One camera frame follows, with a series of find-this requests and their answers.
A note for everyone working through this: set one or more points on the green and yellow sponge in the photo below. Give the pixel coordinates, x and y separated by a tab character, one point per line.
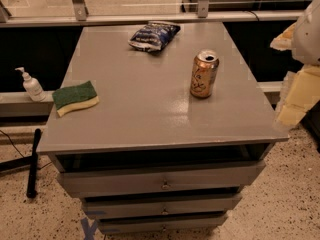
77	97

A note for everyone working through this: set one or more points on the black stand leg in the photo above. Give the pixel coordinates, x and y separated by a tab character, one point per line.
29	161

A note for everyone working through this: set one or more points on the white pump bottle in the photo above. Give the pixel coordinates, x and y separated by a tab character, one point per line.
32	86

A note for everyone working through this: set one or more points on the top grey drawer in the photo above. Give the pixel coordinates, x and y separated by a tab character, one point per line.
156	180

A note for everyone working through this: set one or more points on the blue chip bag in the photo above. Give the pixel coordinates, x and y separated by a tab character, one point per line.
154	36

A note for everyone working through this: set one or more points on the middle grey drawer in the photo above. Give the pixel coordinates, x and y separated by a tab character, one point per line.
161	206

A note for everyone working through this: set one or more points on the grey drawer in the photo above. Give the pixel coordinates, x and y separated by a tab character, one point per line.
161	206
161	222
156	180

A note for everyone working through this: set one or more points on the grey metal rail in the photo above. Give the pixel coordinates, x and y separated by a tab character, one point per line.
51	13

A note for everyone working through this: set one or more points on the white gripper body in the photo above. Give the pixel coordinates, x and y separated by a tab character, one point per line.
308	37

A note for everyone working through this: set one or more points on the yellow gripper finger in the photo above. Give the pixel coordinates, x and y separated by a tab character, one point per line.
299	93
284	40

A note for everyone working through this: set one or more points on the grey drawer cabinet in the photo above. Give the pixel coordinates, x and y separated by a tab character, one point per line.
146	116

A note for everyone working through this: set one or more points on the orange soda can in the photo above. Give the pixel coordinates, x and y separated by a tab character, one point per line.
204	71

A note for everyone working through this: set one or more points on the bottom grey drawer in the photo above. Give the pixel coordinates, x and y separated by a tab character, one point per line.
161	222

